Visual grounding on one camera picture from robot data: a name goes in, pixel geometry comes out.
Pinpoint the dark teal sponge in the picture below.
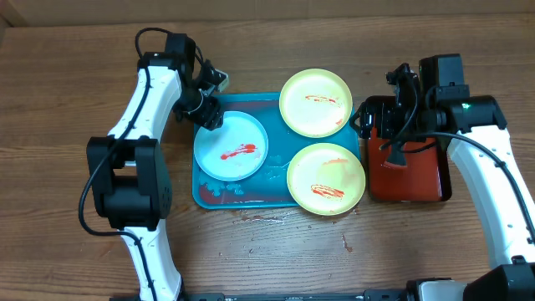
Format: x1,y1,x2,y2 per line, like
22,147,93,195
385,144,407,169

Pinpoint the light blue plate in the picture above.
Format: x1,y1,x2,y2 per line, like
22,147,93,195
193,111,268,181

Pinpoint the yellow-green plate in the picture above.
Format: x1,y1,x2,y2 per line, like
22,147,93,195
287,143,366,216
279,69,353,138

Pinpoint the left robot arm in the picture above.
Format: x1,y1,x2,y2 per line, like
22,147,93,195
79,31,229,300

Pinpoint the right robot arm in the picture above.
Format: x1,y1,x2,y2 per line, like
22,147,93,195
350,54,534,300

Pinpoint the black tray with red water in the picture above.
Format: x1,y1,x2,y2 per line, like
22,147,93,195
364,95,453,203

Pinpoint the teal plastic tray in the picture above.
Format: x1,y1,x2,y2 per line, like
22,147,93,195
192,92,360,210

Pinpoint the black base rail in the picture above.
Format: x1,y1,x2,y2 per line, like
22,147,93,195
109,288,419,301

